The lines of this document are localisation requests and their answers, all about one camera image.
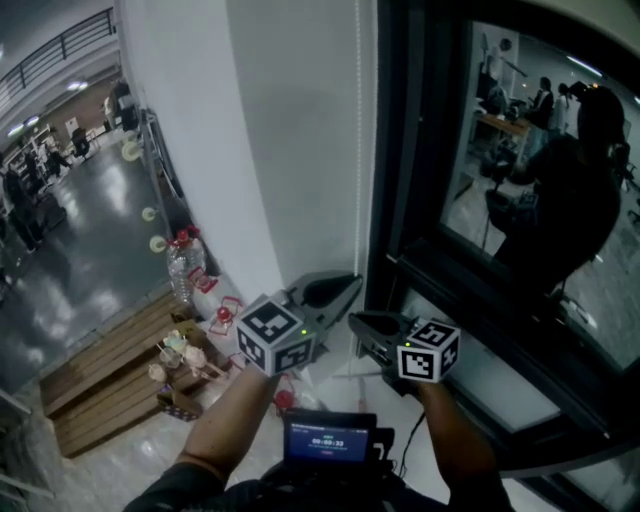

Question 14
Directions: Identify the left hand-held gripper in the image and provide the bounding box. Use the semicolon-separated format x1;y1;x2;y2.
235;271;364;377

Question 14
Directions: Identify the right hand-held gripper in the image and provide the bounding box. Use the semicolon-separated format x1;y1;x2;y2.
348;309;461;385

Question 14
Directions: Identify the white bead pull chain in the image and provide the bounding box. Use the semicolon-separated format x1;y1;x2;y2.
351;0;380;280

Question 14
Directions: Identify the person's left forearm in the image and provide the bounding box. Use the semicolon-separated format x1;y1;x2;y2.
174;367;284;484

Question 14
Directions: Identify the person's right forearm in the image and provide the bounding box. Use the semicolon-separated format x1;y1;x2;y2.
417;382;501;476

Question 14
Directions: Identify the black chest-mounted display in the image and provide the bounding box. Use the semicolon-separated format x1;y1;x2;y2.
282;407;396;474

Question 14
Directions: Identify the brown paper bag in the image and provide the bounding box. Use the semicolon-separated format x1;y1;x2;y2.
169;312;199;336

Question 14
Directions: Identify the black framed window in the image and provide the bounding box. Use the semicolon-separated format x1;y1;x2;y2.
364;0;640;512

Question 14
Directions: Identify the grey metal cart with casters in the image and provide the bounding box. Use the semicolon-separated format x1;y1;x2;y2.
121;107;186;254

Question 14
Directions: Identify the person's grey shirt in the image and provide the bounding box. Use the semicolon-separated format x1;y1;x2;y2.
122;459;516;512

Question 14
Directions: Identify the wooden step platform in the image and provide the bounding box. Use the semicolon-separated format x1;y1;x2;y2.
38;289;236;459

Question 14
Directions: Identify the black equipment stand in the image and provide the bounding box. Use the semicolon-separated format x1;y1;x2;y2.
102;79;139;134

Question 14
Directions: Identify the black rolling suitcase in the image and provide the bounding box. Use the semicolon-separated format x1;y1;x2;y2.
42;197;69;229

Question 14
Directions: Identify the black office chair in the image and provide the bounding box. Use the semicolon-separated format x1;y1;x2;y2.
71;127;92;160

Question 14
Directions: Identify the white storage shelf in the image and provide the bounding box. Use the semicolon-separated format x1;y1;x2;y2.
9;124;56;166

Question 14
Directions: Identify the black mezzanine railing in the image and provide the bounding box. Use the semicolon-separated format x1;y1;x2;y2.
0;7;116;104

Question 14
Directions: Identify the black display cable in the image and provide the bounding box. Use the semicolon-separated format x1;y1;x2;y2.
399;412;426;476

